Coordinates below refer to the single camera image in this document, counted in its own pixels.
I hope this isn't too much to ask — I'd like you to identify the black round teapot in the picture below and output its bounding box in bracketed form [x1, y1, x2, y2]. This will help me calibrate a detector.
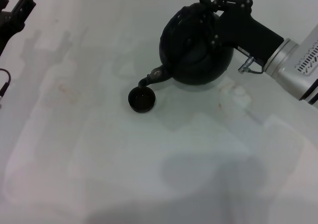
[138, 1, 235, 89]

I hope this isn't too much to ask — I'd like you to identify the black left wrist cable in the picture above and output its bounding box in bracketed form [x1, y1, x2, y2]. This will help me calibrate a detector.
[0, 68, 12, 103]

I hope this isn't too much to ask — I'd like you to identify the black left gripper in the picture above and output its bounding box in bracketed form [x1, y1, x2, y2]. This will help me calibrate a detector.
[0, 0, 37, 58]

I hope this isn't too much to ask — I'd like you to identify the right wrist cable with plug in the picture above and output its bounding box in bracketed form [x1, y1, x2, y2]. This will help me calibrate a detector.
[238, 56, 266, 75]

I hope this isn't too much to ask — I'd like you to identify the small black teacup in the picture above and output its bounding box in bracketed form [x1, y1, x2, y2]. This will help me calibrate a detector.
[127, 87, 157, 114]

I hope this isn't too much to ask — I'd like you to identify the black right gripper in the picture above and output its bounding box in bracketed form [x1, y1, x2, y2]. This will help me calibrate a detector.
[198, 0, 285, 68]

